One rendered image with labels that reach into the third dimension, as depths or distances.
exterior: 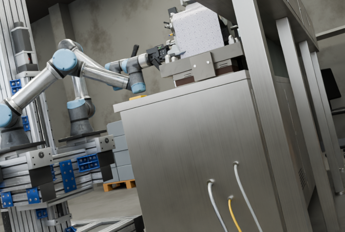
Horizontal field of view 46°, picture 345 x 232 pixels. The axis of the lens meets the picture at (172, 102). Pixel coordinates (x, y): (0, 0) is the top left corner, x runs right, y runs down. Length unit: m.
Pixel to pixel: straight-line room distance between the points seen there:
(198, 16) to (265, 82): 0.96
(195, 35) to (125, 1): 5.27
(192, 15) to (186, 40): 0.13
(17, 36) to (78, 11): 5.43
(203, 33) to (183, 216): 0.89
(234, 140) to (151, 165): 0.41
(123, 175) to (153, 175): 4.32
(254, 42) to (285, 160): 0.35
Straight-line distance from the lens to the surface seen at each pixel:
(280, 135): 1.17
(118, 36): 7.31
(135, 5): 7.13
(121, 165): 6.20
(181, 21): 2.10
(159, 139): 1.85
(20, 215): 2.66
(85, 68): 2.29
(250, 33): 1.19
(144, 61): 2.13
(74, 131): 2.62
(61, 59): 2.15
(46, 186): 2.24
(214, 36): 2.03
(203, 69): 1.81
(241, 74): 1.72
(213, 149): 1.77
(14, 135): 2.30
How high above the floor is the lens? 0.73
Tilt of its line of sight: 4 degrees up
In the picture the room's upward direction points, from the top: 13 degrees counter-clockwise
